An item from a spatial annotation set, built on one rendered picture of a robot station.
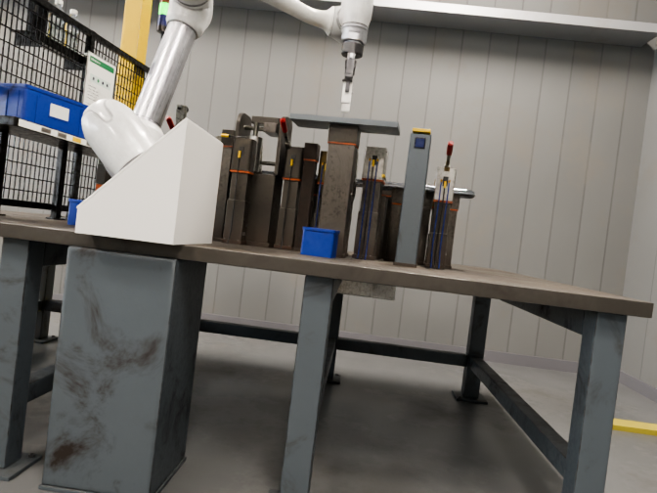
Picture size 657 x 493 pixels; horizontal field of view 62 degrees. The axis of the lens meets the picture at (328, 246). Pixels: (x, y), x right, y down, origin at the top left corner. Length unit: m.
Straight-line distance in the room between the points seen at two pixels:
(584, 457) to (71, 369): 1.38
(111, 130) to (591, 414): 1.50
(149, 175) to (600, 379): 1.28
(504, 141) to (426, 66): 0.79
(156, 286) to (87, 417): 0.40
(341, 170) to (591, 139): 2.86
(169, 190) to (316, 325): 0.52
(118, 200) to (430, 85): 3.13
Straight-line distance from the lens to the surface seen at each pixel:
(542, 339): 4.36
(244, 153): 2.01
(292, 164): 2.05
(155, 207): 1.46
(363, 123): 1.86
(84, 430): 1.68
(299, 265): 1.45
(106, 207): 1.51
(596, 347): 1.63
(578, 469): 1.70
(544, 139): 4.36
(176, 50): 2.03
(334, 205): 1.87
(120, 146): 1.66
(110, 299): 1.58
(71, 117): 2.34
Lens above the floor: 0.77
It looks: 1 degrees down
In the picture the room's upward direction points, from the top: 7 degrees clockwise
